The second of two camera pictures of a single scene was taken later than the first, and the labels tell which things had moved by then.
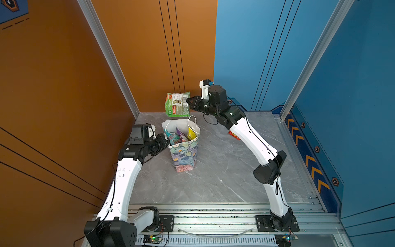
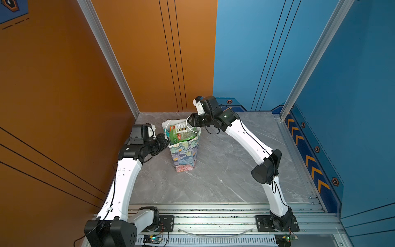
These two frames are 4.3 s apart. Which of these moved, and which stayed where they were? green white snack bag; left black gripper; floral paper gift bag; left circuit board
Moved: green white snack bag
Stayed: floral paper gift bag; left black gripper; left circuit board
